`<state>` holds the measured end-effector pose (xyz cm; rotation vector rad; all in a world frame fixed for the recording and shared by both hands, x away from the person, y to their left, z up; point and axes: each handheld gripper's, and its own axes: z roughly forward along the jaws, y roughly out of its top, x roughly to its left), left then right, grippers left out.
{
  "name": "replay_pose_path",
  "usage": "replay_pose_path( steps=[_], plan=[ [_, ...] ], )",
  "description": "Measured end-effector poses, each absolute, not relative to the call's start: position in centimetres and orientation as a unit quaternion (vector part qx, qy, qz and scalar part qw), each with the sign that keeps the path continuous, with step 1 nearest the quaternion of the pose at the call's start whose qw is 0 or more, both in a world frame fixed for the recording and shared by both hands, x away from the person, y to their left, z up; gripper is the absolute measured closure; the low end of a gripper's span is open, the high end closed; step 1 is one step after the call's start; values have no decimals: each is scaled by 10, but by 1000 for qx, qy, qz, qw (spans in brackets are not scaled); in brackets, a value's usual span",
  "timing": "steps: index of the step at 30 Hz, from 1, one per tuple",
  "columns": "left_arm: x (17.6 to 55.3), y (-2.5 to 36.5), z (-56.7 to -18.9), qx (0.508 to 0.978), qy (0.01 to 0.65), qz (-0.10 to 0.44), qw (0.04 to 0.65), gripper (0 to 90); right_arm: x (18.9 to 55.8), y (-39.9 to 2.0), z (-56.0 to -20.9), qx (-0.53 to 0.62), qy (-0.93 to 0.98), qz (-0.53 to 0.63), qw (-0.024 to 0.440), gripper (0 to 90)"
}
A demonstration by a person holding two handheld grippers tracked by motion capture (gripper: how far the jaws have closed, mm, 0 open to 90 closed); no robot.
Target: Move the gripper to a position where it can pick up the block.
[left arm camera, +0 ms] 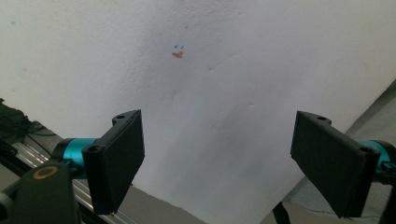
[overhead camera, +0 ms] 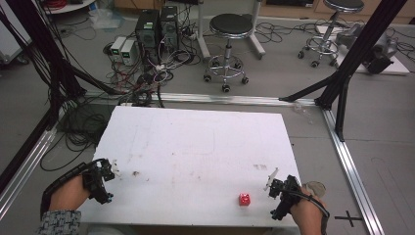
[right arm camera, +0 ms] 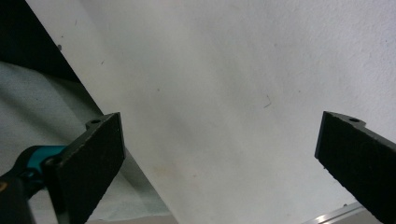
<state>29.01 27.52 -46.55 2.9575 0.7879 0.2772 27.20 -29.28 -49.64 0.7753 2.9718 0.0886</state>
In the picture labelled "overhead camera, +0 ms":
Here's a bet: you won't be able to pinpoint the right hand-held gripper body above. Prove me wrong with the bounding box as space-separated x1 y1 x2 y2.
268 174 303 221

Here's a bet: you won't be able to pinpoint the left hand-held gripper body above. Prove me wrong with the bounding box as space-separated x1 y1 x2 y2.
81 158 115 206

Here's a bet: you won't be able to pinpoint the person's left hand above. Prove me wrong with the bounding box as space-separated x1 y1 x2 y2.
48 175 91 213

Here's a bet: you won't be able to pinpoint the person's right hand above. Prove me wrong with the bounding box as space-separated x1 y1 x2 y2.
289 194 328 235

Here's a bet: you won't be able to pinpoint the red die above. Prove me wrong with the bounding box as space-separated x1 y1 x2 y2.
238 192 252 208

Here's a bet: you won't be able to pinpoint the patterned grey sleeve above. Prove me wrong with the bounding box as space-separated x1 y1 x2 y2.
36 210 82 235

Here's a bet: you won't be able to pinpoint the computer tower units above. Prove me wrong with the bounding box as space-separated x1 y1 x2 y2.
103 19 205 110

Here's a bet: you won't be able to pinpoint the white power supply box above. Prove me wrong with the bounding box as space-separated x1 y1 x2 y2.
119 38 138 67
110 35 128 64

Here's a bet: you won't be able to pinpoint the black computer tower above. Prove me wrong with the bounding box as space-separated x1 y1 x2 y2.
134 9 161 64
159 5 180 51

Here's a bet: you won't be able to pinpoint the white table stand legs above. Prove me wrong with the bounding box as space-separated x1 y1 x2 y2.
195 0 267 62

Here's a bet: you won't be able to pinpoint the clear plastic bag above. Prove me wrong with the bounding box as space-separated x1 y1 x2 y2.
88 7 126 32

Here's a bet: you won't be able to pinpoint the black round stool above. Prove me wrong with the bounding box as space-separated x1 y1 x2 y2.
203 13 254 94
297 0 366 70

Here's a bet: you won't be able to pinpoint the white cabinet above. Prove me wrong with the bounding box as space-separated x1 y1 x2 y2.
0 4 32 66

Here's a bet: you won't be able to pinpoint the round white table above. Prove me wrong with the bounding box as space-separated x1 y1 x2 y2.
41 0 98 16

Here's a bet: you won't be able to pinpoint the white floor board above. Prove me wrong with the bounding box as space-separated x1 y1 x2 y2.
315 24 411 76

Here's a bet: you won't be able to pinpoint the black cable bundle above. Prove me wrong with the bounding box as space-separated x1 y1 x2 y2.
39 100 111 173

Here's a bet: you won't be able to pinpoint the aluminium floor rail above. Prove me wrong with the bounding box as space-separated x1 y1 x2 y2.
320 107 387 235
82 90 318 108
0 125 60 221

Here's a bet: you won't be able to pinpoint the black frame post with cables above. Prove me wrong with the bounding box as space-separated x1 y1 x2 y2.
0 0 125 131

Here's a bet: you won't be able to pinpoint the black floor cables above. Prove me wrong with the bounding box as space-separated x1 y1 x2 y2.
254 18 331 46

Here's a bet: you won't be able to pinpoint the black frame post with braces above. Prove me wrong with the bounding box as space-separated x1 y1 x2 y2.
278 0 409 143

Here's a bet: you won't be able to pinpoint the red cable coil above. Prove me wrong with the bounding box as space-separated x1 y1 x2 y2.
43 0 69 11

